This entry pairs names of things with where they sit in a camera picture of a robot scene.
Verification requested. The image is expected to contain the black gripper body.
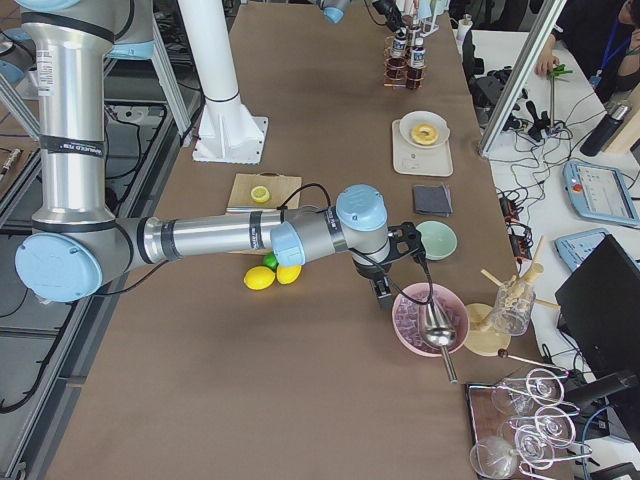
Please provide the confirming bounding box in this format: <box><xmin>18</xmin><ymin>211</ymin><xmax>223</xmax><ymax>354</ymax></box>
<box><xmin>351</xmin><ymin>222</ymin><xmax>425</xmax><ymax>280</ymax></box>
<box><xmin>372</xmin><ymin>0</ymin><xmax>403</xmax><ymax>25</ymax></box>

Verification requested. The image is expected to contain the tea bottle back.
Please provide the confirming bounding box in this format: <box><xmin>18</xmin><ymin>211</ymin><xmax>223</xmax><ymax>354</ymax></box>
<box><xmin>386</xmin><ymin>28</ymin><xmax>407</xmax><ymax>81</ymax></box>

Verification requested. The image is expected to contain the tea bottle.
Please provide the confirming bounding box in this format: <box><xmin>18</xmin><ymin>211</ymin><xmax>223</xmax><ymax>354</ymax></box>
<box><xmin>406</xmin><ymin>38</ymin><xmax>425</xmax><ymax>90</ymax></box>
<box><xmin>386</xmin><ymin>28</ymin><xmax>407</xmax><ymax>81</ymax></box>
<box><xmin>405</xmin><ymin>23</ymin><xmax>422</xmax><ymax>58</ymax></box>

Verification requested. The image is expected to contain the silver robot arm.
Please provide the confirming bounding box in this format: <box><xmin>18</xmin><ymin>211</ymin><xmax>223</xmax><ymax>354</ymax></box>
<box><xmin>14</xmin><ymin>1</ymin><xmax>426</xmax><ymax>302</ymax></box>
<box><xmin>311</xmin><ymin>0</ymin><xmax>404</xmax><ymax>31</ymax></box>

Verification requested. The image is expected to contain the tea bottle front right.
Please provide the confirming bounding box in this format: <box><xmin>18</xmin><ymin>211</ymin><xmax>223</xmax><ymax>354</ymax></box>
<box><xmin>405</xmin><ymin>23</ymin><xmax>422</xmax><ymax>58</ymax></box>

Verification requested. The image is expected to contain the tea bottle front left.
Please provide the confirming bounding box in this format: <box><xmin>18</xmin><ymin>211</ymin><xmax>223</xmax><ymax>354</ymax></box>
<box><xmin>406</xmin><ymin>38</ymin><xmax>425</xmax><ymax>90</ymax></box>

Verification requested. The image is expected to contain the cream tray with bunny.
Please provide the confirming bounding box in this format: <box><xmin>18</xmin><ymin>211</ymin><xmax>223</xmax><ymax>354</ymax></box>
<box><xmin>391</xmin><ymin>120</ymin><xmax>453</xmax><ymax>177</ymax></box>

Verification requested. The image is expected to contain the green bowl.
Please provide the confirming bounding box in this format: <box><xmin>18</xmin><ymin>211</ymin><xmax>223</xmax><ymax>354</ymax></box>
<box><xmin>416</xmin><ymin>221</ymin><xmax>458</xmax><ymax>261</ymax></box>

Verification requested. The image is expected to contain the pink bowl with ice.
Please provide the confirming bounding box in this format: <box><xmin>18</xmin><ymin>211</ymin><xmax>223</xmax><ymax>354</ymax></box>
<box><xmin>392</xmin><ymin>284</ymin><xmax>470</xmax><ymax>358</ymax></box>

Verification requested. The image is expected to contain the grey folded cloth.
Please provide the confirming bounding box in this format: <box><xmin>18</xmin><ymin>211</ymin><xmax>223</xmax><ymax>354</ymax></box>
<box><xmin>412</xmin><ymin>184</ymin><xmax>453</xmax><ymax>217</ymax></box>

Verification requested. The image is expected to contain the steel ice scoop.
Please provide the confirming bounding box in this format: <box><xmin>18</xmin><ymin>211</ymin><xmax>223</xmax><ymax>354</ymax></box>
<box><xmin>421</xmin><ymin>299</ymin><xmax>458</xmax><ymax>384</ymax></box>

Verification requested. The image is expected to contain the yellow lemon lower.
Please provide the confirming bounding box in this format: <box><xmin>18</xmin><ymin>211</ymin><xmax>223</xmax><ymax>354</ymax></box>
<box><xmin>276</xmin><ymin>265</ymin><xmax>302</xmax><ymax>285</ymax></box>

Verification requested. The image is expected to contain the yellow lemon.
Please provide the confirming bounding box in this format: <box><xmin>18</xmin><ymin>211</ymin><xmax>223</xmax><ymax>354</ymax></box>
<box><xmin>243</xmin><ymin>265</ymin><xmax>276</xmax><ymax>291</ymax></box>
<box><xmin>276</xmin><ymin>265</ymin><xmax>302</xmax><ymax>285</ymax></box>

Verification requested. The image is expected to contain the white round plate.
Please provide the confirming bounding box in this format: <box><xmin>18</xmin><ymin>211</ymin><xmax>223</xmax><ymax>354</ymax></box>
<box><xmin>399</xmin><ymin>111</ymin><xmax>450</xmax><ymax>149</ymax></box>

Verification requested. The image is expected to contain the round wooden stand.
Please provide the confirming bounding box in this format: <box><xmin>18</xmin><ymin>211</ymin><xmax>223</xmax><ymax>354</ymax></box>
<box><xmin>464</xmin><ymin>236</ymin><xmax>560</xmax><ymax>356</ymax></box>

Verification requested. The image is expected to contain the green lime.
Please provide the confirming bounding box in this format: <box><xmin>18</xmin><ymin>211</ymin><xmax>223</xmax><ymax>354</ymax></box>
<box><xmin>262</xmin><ymin>252</ymin><xmax>279</xmax><ymax>271</ymax></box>

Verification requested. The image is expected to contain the yellow lemon upper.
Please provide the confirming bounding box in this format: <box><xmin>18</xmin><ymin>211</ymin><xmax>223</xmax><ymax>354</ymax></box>
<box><xmin>243</xmin><ymin>265</ymin><xmax>276</xmax><ymax>291</ymax></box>

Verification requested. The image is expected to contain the glass jar with sticks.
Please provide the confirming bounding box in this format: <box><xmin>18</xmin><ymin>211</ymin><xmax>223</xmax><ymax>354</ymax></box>
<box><xmin>481</xmin><ymin>263</ymin><xmax>544</xmax><ymax>336</ymax></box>

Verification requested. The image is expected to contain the wooden cutting board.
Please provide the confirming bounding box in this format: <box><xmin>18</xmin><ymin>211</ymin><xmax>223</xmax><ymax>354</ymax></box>
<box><xmin>226</xmin><ymin>173</ymin><xmax>302</xmax><ymax>254</ymax></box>

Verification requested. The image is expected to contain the half lemon slice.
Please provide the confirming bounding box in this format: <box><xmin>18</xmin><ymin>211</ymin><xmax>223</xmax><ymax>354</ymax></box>
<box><xmin>250</xmin><ymin>185</ymin><xmax>271</xmax><ymax>204</ymax></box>

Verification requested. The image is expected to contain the wine glass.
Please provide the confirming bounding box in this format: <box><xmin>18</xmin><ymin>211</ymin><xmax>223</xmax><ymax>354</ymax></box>
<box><xmin>469</xmin><ymin>425</ymin><xmax>555</xmax><ymax>479</ymax></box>
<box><xmin>498</xmin><ymin>406</ymin><xmax>576</xmax><ymax>448</ymax></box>
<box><xmin>491</xmin><ymin>368</ymin><xmax>564</xmax><ymax>415</ymax></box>

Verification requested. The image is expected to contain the teach pendant tablet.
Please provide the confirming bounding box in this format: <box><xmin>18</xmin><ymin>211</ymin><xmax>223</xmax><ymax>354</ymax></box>
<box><xmin>563</xmin><ymin>160</ymin><xmax>639</xmax><ymax>228</ymax></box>

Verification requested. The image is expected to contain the black laptop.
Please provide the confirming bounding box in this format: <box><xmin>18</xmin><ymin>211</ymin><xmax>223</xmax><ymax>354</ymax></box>
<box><xmin>555</xmin><ymin>235</ymin><xmax>639</xmax><ymax>376</ymax></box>

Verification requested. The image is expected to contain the black water bottle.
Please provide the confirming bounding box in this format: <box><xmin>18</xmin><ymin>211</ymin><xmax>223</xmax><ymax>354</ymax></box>
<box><xmin>580</xmin><ymin>102</ymin><xmax>632</xmax><ymax>157</ymax></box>

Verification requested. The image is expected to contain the seated person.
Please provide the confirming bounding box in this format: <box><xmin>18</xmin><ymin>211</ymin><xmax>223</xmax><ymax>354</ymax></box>
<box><xmin>535</xmin><ymin>0</ymin><xmax>639</xmax><ymax>103</ymax></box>

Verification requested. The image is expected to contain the copper wire bottle rack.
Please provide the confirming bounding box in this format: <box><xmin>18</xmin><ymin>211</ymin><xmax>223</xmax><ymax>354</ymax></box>
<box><xmin>384</xmin><ymin>17</ymin><xmax>426</xmax><ymax>90</ymax></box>

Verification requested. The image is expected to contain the glazed ring donut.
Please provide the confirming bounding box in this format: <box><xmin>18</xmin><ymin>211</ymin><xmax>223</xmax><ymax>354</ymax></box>
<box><xmin>410</xmin><ymin>123</ymin><xmax>439</xmax><ymax>146</ymax></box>

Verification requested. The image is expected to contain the aluminium frame post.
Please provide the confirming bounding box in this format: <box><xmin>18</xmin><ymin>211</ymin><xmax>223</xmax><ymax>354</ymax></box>
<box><xmin>478</xmin><ymin>0</ymin><xmax>566</xmax><ymax>159</ymax></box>

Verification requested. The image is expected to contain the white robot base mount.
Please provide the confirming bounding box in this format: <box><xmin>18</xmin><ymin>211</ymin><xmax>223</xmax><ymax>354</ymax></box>
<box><xmin>179</xmin><ymin>0</ymin><xmax>268</xmax><ymax>165</ymax></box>

